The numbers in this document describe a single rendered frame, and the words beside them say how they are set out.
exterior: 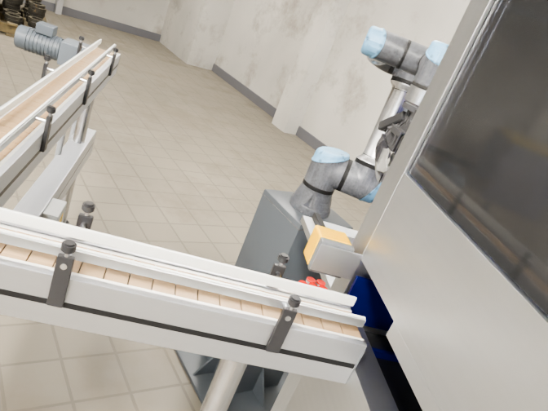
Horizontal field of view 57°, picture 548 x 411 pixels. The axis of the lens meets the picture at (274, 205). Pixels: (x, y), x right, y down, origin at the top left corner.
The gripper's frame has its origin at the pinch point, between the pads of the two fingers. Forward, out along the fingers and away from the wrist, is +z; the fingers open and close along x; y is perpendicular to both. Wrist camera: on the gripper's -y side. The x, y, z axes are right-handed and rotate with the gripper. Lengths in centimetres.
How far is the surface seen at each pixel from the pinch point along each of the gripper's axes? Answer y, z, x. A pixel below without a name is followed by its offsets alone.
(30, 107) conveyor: -19, 17, -90
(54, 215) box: -35, 55, -81
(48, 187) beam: -52, 55, -87
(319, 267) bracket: 34.5, 12.2, -20.0
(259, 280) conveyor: 42, 14, -33
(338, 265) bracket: 34.5, 10.7, -16.3
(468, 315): 68, -4, -13
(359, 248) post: 31.6, 7.2, -12.5
